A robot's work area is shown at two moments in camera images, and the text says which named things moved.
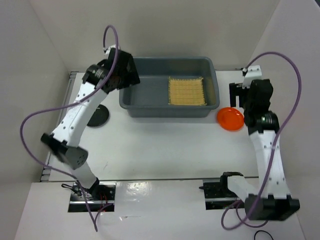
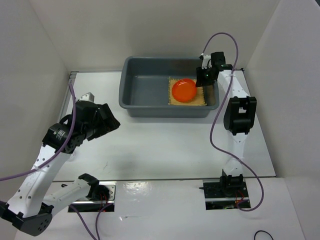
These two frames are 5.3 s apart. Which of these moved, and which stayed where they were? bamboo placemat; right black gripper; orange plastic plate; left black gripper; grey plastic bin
Moved: orange plastic plate; left black gripper; right black gripper
Stayed: bamboo placemat; grey plastic bin
